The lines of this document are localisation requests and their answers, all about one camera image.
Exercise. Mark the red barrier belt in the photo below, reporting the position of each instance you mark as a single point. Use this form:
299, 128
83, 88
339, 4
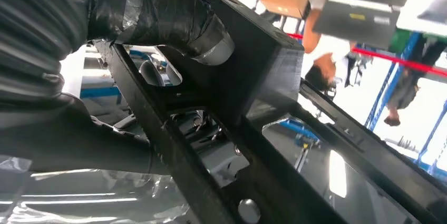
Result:
384, 57

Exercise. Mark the green plastic crate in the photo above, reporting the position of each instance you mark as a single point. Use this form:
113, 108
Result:
400, 41

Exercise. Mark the brown cardboard box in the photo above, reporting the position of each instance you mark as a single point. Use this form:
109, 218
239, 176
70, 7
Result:
283, 0

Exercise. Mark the person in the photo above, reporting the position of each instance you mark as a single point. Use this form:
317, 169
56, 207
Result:
326, 65
401, 89

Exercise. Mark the blue metal shelf rack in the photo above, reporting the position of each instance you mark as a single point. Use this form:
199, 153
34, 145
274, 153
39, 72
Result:
392, 82

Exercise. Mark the grey laptop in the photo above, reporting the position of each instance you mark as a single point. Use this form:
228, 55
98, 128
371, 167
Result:
349, 28

